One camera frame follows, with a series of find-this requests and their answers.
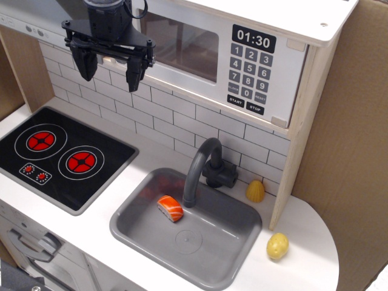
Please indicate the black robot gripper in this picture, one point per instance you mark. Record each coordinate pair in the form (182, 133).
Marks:
(109, 31)

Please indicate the white toy microwave door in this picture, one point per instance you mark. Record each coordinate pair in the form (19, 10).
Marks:
(249, 70)

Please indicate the wooden microwave cabinet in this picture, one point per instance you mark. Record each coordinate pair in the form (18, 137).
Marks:
(315, 25)

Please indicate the grey range hood panel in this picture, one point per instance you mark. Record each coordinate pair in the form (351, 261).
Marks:
(38, 19)

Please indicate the black toy induction stove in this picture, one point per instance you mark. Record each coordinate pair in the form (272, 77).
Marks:
(63, 160)

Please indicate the dark grey toy faucet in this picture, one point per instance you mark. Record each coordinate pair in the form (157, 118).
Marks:
(208, 162)

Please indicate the salmon sushi toy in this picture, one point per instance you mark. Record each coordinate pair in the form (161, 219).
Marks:
(170, 207)

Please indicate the yellow toy corn piece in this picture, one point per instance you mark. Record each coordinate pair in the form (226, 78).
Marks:
(255, 191)

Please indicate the grey toy sink basin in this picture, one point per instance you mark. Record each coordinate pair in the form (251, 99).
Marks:
(207, 246)

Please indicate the yellow toy potato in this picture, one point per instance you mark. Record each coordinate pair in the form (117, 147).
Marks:
(277, 246)

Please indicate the brown cardboard panel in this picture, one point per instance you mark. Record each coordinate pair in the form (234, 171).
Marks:
(343, 174)

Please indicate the grey toy oven handle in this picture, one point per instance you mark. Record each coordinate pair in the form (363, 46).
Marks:
(43, 249)

